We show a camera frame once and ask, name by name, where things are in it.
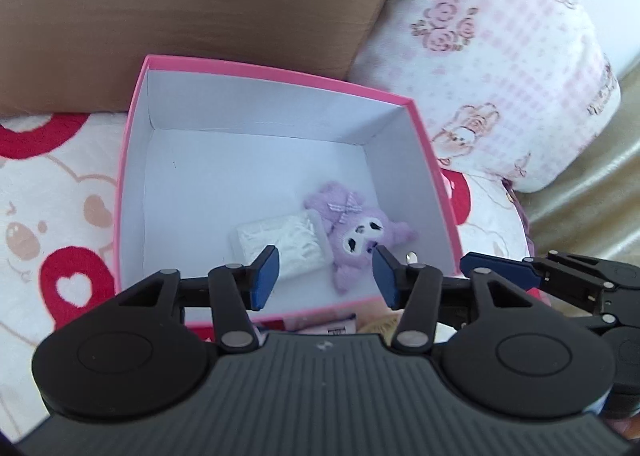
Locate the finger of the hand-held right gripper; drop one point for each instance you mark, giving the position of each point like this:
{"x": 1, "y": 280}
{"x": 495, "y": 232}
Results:
{"x": 510, "y": 272}
{"x": 580, "y": 301}

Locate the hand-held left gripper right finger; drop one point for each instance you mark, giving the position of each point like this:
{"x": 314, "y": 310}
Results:
{"x": 386, "y": 276}

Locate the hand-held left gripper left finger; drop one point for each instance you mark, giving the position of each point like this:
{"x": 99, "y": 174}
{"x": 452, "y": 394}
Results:
{"x": 265, "y": 276}

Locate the clear floss pick box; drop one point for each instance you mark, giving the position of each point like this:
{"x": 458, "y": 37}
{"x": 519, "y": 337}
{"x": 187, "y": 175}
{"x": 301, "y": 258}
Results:
{"x": 290, "y": 236}

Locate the purple plush toy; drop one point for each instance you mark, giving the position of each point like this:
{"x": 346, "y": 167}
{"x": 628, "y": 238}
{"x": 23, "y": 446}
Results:
{"x": 360, "y": 231}

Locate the small white tissue pack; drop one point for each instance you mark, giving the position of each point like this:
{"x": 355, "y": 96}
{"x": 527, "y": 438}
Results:
{"x": 340, "y": 323}

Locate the pink cardboard box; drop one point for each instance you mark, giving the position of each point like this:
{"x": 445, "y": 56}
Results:
{"x": 210, "y": 175}

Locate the gold bed sheet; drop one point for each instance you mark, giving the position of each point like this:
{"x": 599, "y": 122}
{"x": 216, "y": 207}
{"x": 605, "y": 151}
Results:
{"x": 590, "y": 206}

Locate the pink checkered pillow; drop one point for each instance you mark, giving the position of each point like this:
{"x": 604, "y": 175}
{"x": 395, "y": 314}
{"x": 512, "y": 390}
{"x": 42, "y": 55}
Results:
{"x": 490, "y": 85}

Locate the bear printed blanket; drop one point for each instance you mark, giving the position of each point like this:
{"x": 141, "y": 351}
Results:
{"x": 50, "y": 216}

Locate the brown embroidered pillow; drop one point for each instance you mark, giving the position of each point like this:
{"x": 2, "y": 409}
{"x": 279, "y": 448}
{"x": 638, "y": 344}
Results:
{"x": 200, "y": 25}

